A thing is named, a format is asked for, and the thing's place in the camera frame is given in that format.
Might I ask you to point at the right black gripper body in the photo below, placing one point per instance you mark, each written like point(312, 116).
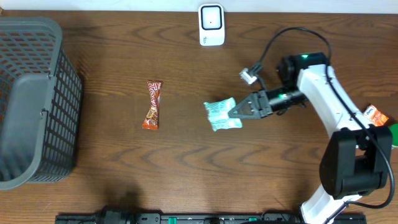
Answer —
point(265, 103)

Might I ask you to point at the teal toilet tissue pack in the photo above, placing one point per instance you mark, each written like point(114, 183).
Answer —
point(218, 115)

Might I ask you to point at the red chocolate bar wrapper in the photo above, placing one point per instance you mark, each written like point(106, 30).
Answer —
point(152, 117)

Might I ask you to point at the small orange snack box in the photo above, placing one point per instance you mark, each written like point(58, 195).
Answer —
point(375, 116)

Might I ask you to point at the green lid jar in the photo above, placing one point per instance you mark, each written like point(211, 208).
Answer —
point(394, 130)

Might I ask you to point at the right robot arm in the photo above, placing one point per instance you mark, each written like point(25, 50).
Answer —
point(356, 161)

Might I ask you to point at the grey plastic mesh basket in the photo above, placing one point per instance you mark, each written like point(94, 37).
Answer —
point(41, 97)

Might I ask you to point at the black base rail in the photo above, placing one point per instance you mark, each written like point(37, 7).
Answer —
point(111, 216)

